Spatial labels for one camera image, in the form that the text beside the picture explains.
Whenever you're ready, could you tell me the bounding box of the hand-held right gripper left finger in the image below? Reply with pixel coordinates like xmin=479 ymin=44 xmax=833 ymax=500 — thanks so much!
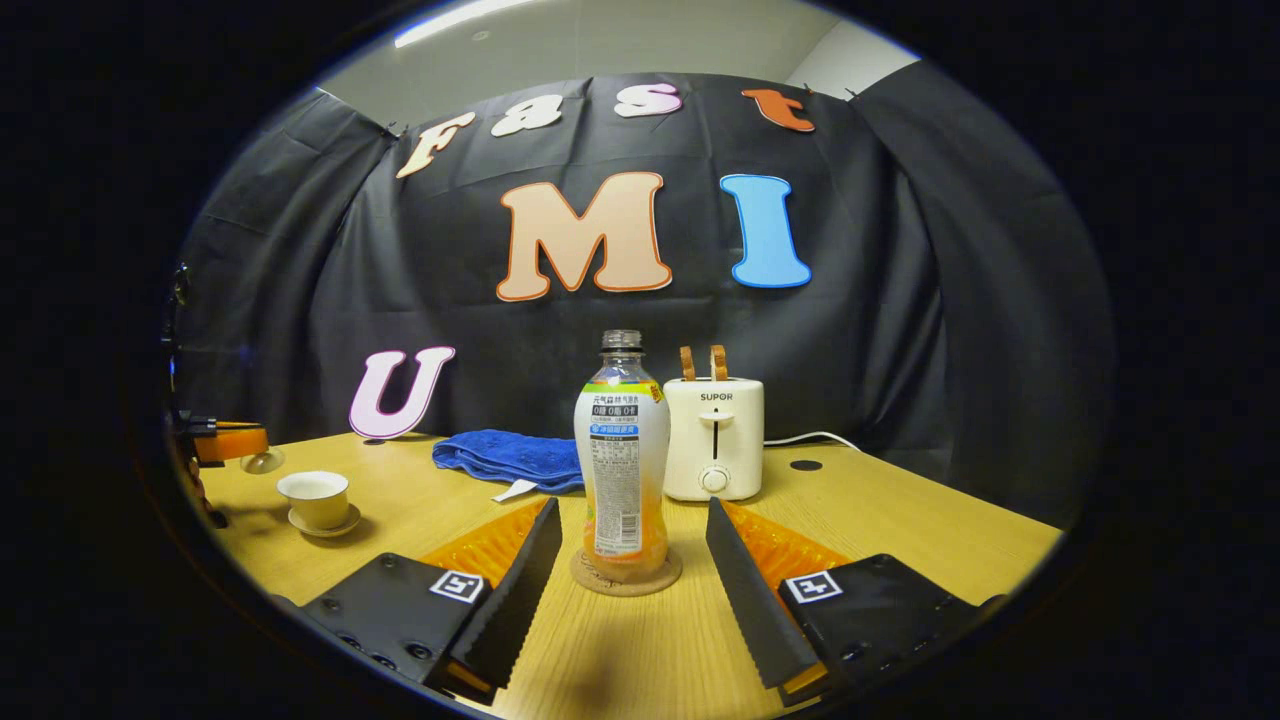
xmin=300 ymin=497 xmax=563 ymax=702

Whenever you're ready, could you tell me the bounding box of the yellow ceramic saucer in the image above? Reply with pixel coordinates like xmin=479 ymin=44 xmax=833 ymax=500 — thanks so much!
xmin=288 ymin=503 xmax=363 ymax=539

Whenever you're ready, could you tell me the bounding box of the white power cable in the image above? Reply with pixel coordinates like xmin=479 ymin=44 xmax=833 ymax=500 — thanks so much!
xmin=763 ymin=431 xmax=861 ymax=453

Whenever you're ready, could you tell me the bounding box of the round cork coaster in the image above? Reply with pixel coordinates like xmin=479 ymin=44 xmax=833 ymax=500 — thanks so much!
xmin=570 ymin=547 xmax=684 ymax=598

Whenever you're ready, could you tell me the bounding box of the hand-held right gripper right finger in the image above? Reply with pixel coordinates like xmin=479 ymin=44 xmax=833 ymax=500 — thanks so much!
xmin=706 ymin=497 xmax=1006 ymax=707

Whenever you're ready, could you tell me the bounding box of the black backdrop cloth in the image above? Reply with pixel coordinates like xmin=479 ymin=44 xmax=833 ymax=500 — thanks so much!
xmin=175 ymin=62 xmax=1116 ymax=526

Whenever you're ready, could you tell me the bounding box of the clear water bottle white label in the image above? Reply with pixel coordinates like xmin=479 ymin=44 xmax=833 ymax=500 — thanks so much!
xmin=574 ymin=330 xmax=672 ymax=583

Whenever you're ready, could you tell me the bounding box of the blue folded towel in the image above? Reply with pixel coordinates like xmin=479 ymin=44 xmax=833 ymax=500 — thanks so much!
xmin=432 ymin=430 xmax=586 ymax=503

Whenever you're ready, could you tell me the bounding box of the yellow ceramic teacup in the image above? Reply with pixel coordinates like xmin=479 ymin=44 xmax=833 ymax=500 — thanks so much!
xmin=277 ymin=470 xmax=351 ymax=531

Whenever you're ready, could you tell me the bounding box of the white toaster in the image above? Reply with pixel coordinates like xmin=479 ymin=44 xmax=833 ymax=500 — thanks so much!
xmin=663 ymin=377 xmax=765 ymax=503

